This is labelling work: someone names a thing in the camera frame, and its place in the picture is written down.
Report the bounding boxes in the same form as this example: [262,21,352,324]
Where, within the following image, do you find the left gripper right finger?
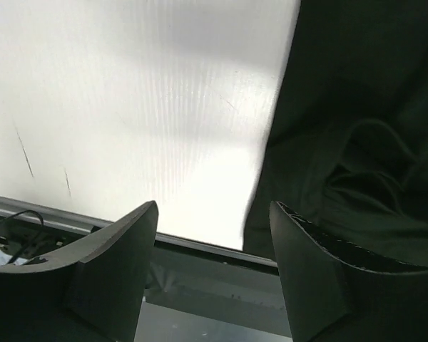
[270,202,428,341]

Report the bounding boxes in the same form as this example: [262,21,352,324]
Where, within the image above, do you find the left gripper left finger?
[0,201,158,341]

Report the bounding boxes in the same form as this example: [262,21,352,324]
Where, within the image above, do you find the black t shirt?
[243,1,428,266]

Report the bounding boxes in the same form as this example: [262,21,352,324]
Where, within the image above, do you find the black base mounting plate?
[0,214,291,338]

